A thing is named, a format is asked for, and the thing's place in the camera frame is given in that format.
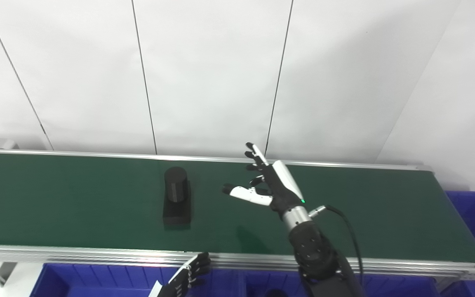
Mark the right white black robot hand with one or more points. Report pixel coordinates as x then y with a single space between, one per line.
283 185

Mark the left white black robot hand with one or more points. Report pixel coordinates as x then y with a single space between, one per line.
179 280

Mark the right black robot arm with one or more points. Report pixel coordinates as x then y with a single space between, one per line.
316 251

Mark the blue bin with white parts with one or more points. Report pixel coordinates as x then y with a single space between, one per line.
97 282

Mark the green conveyor belt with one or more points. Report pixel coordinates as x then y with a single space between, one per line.
97 255
76 202

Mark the blue bin with black parts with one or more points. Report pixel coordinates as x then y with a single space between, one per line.
394 286

